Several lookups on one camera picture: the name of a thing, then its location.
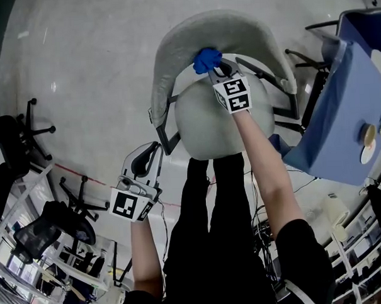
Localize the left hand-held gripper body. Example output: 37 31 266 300
107 172 164 225

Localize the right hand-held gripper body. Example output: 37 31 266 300
211 75 253 116

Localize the blue wiping cloth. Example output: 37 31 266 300
191 47 224 75

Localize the grey upholstered armchair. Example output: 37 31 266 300
144 6 307 164

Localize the person's left forearm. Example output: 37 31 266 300
130 218 164 293

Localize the person's right forearm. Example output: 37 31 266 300
232 107 307 242

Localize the black mesh office chair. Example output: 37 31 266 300
9 173 113 264
0 96 59 177

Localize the blue upholstered chair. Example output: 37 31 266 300
283 7 381 76

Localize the white metal rack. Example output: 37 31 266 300
0 160 135 304

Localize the person's black-clothed body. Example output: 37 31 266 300
108 147 337 304

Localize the table with blue tablecloth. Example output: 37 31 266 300
278 38 381 189

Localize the beige bowl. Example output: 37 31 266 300
360 123 378 145

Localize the white plate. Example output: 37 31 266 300
359 140 379 165

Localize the cream plastic stool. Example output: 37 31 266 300
324 193 352 244

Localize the white shelf unit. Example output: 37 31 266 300
317 171 381 304

